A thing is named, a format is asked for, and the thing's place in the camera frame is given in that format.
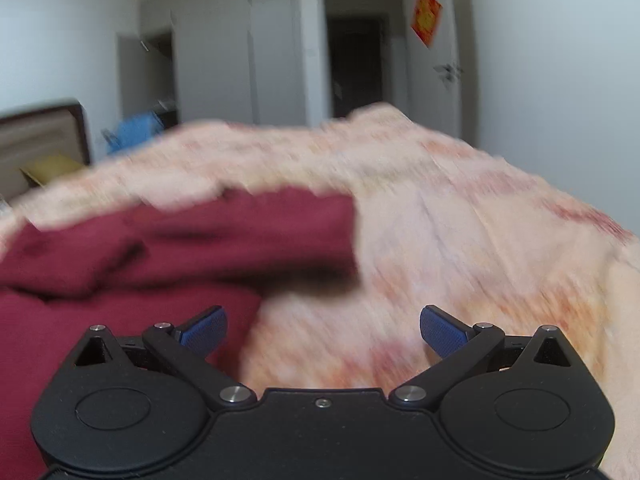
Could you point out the mustard yellow pillow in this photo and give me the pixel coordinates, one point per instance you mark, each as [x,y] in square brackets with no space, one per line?
[52,169]

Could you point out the red door poster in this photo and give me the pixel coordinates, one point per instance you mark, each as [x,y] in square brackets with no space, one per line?
[426,17]

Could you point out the grey wardrobe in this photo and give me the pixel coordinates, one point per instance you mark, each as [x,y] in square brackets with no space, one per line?
[215,60]

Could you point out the blue bag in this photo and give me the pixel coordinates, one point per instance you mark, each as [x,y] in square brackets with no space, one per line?
[135,132]

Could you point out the floral peach blanket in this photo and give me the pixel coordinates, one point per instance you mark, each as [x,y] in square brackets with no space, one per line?
[450,220]

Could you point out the dark red garment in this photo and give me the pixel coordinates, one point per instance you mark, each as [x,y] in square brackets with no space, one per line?
[200,240]

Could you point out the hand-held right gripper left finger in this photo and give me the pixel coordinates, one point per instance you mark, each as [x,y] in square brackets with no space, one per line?
[202,332]

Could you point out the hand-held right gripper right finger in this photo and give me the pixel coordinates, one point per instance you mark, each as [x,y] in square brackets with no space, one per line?
[442,332]

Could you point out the brown padded bed headboard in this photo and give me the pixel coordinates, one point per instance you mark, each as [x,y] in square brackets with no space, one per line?
[35,135]

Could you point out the white room door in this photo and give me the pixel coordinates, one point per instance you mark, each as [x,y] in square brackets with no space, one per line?
[440,100]

